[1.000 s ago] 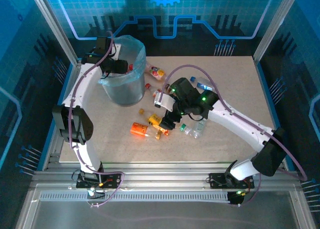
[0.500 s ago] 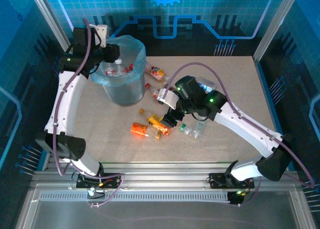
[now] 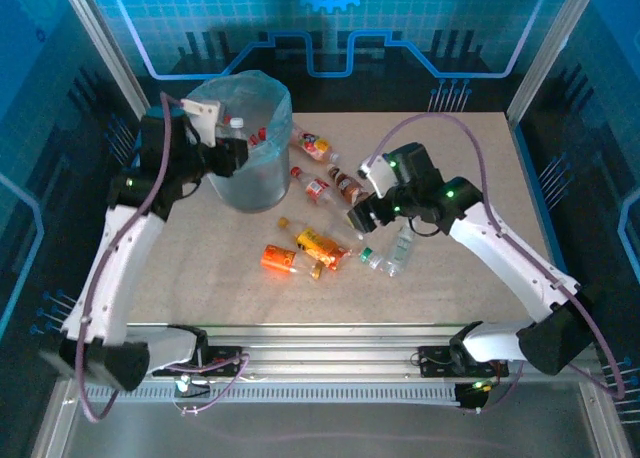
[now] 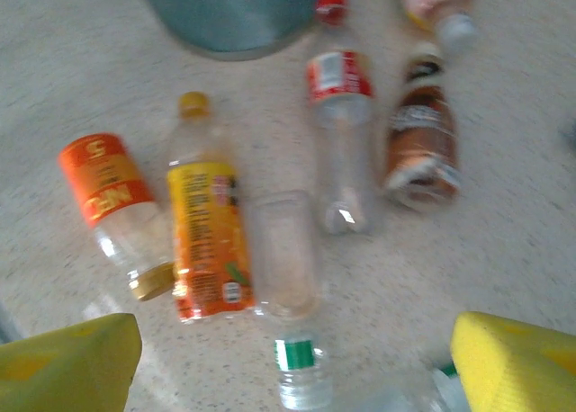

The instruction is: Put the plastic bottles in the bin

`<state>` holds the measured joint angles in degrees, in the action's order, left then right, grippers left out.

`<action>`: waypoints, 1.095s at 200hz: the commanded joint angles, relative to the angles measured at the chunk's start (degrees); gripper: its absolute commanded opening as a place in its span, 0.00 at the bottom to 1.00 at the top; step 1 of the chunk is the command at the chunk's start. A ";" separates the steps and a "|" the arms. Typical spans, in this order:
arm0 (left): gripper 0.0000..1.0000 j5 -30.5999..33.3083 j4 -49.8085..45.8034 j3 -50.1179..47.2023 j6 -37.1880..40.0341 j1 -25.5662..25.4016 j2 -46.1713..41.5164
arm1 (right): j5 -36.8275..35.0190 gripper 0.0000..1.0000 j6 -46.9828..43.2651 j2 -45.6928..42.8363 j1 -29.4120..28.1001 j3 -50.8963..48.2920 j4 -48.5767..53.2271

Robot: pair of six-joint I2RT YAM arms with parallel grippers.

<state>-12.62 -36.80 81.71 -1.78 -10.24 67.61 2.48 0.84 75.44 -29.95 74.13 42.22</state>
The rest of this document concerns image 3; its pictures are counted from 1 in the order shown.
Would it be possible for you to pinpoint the aluminium frame post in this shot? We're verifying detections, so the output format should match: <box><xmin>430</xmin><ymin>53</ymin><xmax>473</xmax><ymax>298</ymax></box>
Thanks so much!
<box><xmin>55</xmin><ymin>0</ymin><xmax>159</xmax><ymax>132</ymax></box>
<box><xmin>505</xmin><ymin>0</ymin><xmax>604</xmax><ymax>129</ymax></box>

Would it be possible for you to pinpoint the small black electronics module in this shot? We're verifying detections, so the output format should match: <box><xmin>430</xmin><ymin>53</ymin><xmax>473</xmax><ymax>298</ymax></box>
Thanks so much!
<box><xmin>453</xmin><ymin>380</ymin><xmax>494</xmax><ymax>413</ymax></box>
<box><xmin>173</xmin><ymin>375</ymin><xmax>211</xmax><ymax>400</ymax></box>

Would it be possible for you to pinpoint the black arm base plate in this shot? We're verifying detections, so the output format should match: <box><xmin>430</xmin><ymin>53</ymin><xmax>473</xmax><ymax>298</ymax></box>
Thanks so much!
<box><xmin>417</xmin><ymin>345</ymin><xmax>510</xmax><ymax>379</ymax></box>
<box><xmin>152</xmin><ymin>345</ymin><xmax>244</xmax><ymax>379</ymax></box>

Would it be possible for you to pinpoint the grey metal tray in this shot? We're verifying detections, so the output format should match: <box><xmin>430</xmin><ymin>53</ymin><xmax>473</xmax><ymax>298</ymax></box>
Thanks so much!
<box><xmin>32</xmin><ymin>370</ymin><xmax>629</xmax><ymax>458</ymax></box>

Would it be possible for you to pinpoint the orange label plastic bottle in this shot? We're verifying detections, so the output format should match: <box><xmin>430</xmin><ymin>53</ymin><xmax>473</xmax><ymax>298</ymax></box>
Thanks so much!
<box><xmin>259</xmin><ymin>244</ymin><xmax>326</xmax><ymax>281</ymax></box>

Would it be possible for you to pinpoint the clear bottle green cap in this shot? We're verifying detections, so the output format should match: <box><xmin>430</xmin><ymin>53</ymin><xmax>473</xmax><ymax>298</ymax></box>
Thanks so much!
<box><xmin>358</xmin><ymin>246</ymin><xmax>390</xmax><ymax>274</ymax></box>

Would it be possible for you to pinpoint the brown label plastic bottle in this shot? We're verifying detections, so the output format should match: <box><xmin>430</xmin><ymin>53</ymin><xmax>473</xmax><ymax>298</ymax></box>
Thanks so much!
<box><xmin>326</xmin><ymin>163</ymin><xmax>370</xmax><ymax>207</ymax></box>

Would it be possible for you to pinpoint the pale green label bottle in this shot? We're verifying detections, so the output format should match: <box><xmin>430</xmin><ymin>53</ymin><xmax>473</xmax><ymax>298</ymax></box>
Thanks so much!
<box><xmin>384</xmin><ymin>225</ymin><xmax>417</xmax><ymax>278</ymax></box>

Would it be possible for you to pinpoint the grey plastic bin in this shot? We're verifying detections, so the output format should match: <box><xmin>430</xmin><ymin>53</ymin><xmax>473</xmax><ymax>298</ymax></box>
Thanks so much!
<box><xmin>204</xmin><ymin>142</ymin><xmax>294</xmax><ymax>214</ymax></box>

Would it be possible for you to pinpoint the slotted grey cable duct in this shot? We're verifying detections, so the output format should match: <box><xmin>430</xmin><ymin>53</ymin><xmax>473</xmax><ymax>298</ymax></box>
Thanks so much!
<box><xmin>79</xmin><ymin>385</ymin><xmax>461</xmax><ymax>405</ymax></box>

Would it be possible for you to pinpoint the wide aluminium frame rail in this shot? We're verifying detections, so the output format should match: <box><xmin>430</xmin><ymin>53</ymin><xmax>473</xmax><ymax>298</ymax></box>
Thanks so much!
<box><xmin>59</xmin><ymin>322</ymin><xmax>604</xmax><ymax>379</ymax></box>

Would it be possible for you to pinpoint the small red label bottle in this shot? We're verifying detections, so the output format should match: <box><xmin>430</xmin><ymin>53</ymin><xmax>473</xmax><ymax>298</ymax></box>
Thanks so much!
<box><xmin>289</xmin><ymin>165</ymin><xmax>335</xmax><ymax>207</ymax></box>

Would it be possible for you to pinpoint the purple camera cable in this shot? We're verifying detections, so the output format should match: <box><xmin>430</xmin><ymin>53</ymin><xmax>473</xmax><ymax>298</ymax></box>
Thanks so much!
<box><xmin>74</xmin><ymin>91</ymin><xmax>251</xmax><ymax>424</ymax></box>
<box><xmin>372</xmin><ymin>111</ymin><xmax>627</xmax><ymax>414</ymax></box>

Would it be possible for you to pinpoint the yellow label juice bottle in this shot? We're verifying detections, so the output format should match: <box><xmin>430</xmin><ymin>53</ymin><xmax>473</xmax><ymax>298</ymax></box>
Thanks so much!
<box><xmin>277</xmin><ymin>216</ymin><xmax>351</xmax><ymax>272</ymax></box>

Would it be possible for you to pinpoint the colourful label plastic bottle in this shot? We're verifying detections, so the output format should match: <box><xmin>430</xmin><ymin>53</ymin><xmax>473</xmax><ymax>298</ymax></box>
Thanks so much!
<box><xmin>289</xmin><ymin>122</ymin><xmax>342</xmax><ymax>165</ymax></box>

